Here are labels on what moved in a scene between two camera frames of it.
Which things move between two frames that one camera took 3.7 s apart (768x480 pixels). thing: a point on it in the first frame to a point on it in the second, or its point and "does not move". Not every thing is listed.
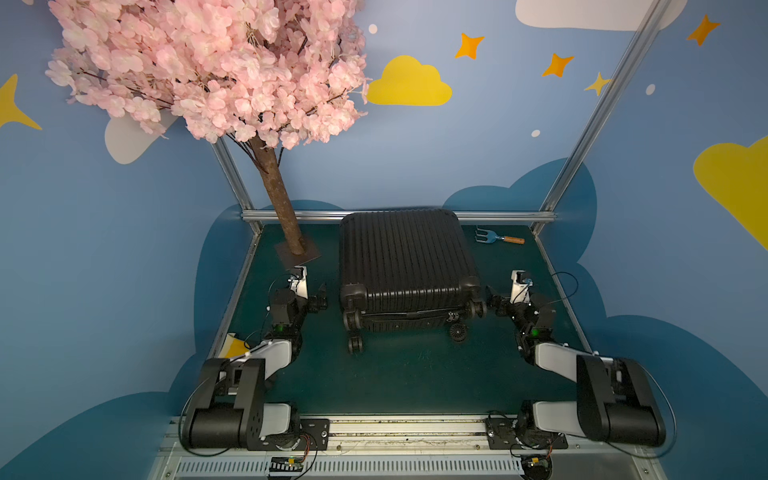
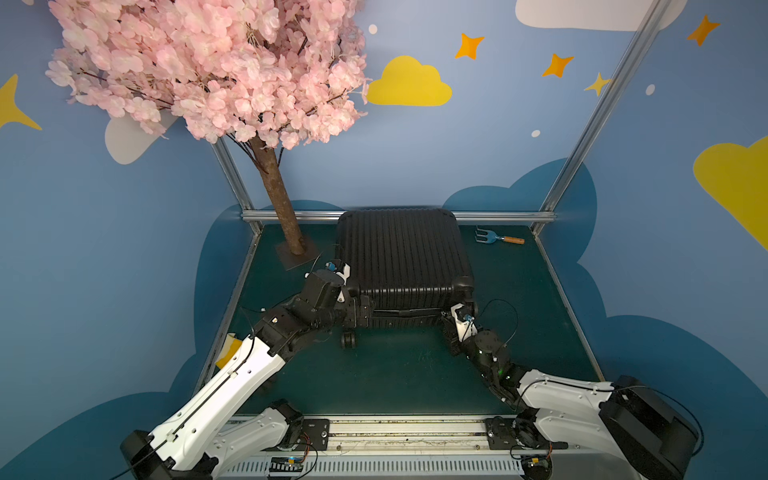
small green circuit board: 286,464 does not move
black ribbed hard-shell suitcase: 405,269 does not move
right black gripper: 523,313 to 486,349
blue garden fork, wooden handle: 490,237 does not move
